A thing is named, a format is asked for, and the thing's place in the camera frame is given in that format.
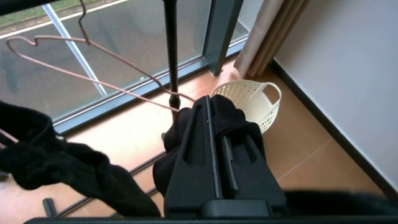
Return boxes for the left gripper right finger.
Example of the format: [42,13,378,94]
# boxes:
[221,136,288,218]

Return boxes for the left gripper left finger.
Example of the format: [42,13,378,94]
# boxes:
[164,95,223,218]

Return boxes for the black garment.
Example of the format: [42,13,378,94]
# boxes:
[152,95,267,197]

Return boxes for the black shorts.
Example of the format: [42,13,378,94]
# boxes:
[0,101,161,218]

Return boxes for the white laundry basket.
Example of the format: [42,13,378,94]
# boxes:
[210,79,283,134]

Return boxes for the black clothes rack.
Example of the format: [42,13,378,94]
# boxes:
[0,0,182,218]

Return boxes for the beige curtain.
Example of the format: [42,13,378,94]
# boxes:
[233,0,312,78]

